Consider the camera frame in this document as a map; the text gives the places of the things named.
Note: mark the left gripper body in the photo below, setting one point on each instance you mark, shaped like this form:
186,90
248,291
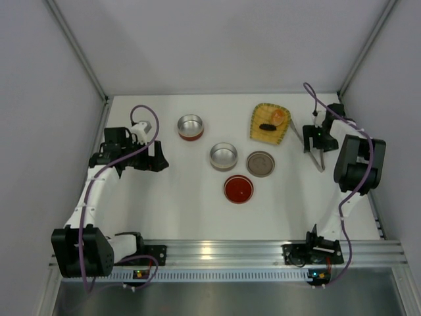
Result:
151,156

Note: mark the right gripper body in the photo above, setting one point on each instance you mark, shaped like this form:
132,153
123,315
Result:
314,141

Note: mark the metal tongs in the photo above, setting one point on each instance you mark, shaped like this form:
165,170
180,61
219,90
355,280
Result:
319,164

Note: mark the orange food piece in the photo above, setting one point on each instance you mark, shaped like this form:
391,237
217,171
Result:
277,117

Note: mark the black spiky food piece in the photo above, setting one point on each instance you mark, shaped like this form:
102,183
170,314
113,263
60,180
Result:
268,127

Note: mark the beige lid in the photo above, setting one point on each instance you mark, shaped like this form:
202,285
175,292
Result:
260,164

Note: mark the beige steel container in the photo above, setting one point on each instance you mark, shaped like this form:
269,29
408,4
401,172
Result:
223,156

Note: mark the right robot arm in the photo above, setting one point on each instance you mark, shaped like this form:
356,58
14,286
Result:
358,170

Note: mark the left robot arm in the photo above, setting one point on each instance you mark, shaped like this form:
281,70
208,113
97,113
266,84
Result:
88,244

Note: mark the red steel container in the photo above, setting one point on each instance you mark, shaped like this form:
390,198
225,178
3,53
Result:
190,127

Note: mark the yellow bamboo tray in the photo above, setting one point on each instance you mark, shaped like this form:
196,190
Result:
269,123

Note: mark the red lid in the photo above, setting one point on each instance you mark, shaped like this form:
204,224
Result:
238,189

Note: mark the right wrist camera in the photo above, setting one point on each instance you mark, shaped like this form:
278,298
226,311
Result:
318,118

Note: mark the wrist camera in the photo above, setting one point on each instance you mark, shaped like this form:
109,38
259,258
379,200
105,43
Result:
141,129
318,118

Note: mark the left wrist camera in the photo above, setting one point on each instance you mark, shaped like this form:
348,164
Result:
141,129

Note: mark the left frame post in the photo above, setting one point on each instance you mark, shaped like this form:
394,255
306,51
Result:
68,34

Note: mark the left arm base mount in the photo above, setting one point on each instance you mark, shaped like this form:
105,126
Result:
144,256

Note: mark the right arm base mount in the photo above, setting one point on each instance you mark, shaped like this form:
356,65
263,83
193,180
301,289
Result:
303,254

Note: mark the aluminium front rail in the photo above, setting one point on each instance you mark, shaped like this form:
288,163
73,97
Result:
230,254

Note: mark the slotted cable duct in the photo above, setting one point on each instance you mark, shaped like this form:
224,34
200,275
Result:
211,275

